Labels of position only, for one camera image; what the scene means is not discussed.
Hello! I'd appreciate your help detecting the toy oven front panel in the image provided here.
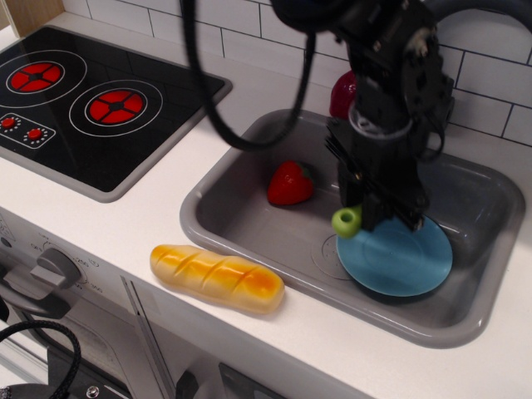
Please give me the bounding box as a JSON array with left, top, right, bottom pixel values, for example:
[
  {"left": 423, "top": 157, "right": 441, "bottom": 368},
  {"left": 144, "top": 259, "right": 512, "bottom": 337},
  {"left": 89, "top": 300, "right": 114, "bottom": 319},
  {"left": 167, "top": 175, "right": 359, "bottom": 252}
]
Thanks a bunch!
[{"left": 1, "top": 209, "right": 288, "bottom": 398}]

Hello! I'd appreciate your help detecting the grey plastic sink basin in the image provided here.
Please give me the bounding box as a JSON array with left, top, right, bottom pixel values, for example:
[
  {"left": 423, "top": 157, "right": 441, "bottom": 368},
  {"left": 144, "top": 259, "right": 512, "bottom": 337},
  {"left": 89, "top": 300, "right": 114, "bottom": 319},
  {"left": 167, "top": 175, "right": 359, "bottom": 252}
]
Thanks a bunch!
[{"left": 180, "top": 111, "right": 525, "bottom": 348}]

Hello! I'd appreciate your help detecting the dark grey faucet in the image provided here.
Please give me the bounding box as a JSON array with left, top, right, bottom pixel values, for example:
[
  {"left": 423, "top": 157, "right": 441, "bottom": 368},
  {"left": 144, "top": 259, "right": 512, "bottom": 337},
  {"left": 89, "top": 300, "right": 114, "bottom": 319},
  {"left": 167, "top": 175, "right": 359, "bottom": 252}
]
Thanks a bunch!
[{"left": 424, "top": 1, "right": 531, "bottom": 47}]

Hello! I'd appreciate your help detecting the black braided cable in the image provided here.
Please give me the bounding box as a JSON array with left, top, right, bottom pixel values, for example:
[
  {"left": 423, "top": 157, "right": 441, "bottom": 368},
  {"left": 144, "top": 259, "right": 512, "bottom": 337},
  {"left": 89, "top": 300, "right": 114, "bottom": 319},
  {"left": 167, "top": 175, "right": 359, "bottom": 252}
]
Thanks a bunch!
[
  {"left": 181, "top": 0, "right": 319, "bottom": 151},
  {"left": 0, "top": 320, "right": 82, "bottom": 399}
]

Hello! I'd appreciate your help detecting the black braided cable lower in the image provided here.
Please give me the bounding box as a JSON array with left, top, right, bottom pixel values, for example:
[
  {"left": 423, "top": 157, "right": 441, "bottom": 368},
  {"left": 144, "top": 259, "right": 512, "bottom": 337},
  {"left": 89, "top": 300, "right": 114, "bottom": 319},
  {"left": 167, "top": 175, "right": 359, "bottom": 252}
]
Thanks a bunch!
[{"left": 0, "top": 320, "right": 82, "bottom": 399}]

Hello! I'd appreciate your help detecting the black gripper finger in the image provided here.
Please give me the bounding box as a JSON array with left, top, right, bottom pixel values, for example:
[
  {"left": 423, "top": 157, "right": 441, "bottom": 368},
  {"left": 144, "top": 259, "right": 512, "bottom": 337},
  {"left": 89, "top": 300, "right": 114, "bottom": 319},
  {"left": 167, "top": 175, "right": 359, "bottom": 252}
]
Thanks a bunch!
[
  {"left": 362, "top": 195, "right": 394, "bottom": 232},
  {"left": 337, "top": 163, "right": 364, "bottom": 207}
]

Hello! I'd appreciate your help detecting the blue plastic plate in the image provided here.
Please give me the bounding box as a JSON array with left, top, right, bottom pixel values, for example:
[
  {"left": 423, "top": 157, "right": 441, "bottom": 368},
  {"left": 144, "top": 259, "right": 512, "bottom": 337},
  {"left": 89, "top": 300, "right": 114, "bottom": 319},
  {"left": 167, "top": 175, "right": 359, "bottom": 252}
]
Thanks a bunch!
[{"left": 336, "top": 219, "right": 453, "bottom": 298}]

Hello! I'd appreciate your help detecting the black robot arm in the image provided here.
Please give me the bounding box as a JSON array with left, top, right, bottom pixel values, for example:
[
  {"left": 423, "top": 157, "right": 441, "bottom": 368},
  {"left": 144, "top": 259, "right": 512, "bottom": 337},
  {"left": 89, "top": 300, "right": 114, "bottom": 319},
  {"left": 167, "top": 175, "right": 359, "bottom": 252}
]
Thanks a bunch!
[{"left": 273, "top": 1, "right": 454, "bottom": 231}]

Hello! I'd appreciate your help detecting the toy bread loaf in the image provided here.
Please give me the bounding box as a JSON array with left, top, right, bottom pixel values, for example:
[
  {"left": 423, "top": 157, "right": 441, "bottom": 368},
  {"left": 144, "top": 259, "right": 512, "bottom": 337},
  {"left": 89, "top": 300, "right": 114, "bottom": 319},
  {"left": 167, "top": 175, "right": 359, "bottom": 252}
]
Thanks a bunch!
[{"left": 150, "top": 244, "right": 284, "bottom": 314}]

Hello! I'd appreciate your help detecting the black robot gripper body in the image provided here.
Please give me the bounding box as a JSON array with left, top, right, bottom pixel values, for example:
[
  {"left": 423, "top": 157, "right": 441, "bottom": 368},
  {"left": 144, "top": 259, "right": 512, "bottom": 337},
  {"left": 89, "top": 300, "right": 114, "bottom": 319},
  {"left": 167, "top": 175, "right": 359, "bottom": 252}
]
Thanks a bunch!
[{"left": 326, "top": 118, "right": 430, "bottom": 229}]

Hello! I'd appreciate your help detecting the grey oven knob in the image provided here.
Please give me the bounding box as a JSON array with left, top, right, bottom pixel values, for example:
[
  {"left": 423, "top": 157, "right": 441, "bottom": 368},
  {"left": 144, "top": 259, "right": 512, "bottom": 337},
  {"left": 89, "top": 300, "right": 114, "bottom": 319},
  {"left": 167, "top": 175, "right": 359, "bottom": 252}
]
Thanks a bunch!
[{"left": 30, "top": 248, "right": 81, "bottom": 289}]

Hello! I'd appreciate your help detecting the red toy strawberry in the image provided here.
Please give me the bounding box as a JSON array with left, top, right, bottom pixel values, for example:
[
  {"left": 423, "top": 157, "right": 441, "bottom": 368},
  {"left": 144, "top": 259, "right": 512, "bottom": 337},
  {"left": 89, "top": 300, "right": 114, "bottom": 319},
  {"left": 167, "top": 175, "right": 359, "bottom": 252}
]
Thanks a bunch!
[{"left": 267, "top": 160, "right": 314, "bottom": 205}]

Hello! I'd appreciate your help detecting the black toy stovetop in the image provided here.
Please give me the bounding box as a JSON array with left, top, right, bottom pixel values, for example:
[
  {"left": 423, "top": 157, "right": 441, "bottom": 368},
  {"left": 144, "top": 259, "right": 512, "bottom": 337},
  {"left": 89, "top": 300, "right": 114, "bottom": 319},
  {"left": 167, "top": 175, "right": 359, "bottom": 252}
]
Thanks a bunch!
[{"left": 0, "top": 25, "right": 232, "bottom": 204}]

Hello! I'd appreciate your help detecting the green handled grey spatula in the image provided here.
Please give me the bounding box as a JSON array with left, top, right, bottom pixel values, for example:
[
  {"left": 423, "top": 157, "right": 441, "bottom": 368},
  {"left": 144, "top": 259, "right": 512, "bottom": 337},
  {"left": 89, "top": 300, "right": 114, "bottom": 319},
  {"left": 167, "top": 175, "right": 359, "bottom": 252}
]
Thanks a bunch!
[{"left": 331, "top": 204, "right": 362, "bottom": 239}]

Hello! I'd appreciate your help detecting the dark red toy pepper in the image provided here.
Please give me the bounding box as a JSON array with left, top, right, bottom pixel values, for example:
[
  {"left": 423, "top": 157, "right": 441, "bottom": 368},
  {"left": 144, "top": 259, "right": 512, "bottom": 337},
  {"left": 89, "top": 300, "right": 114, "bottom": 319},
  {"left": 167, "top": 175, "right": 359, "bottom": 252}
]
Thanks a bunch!
[{"left": 329, "top": 71, "right": 357, "bottom": 121}]

